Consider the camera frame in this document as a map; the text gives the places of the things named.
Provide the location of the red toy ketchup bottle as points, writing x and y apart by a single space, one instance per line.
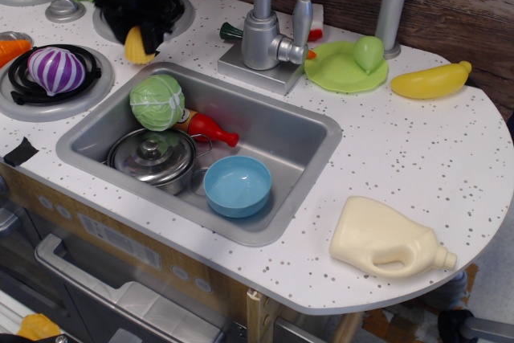
204 127

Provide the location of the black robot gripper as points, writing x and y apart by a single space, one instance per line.
155 17

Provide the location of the green toy pear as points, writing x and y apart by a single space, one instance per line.
368 53

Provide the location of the back right stove burner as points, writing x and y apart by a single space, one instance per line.
179 15

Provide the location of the orange toy carrot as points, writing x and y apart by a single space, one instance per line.
11 49

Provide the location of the cream toy detergent bottle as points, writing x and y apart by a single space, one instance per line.
380 241

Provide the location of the steel pot with lid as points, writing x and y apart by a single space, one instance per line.
165 160

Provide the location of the yellow toy corn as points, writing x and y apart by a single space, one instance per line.
134 48

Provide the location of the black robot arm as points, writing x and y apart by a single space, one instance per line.
154 18

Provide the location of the green toy cabbage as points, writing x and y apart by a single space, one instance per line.
157 102

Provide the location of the purple striped toy onion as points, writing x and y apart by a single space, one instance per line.
56 70

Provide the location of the light green plastic plate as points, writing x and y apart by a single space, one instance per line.
335 69

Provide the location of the silver stove knob front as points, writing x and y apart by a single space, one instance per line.
62 11

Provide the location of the silver toy faucet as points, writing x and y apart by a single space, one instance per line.
263 56

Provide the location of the silver metal sink basin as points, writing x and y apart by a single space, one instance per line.
293 143

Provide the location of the blue plastic bowl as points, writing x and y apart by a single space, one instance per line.
237 186

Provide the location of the silver vertical pole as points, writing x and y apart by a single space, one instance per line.
388 21

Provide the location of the dark green toy stem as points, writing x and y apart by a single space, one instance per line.
229 32

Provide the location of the black tape piece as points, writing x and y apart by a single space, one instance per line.
22 153

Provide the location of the yellow toy banana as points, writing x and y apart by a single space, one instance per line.
432 83

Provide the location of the silver oven door handle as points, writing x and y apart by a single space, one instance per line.
129 313

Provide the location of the yellow object bottom left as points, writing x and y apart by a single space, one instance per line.
37 326

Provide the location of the front left stove burner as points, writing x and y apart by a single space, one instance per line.
23 99

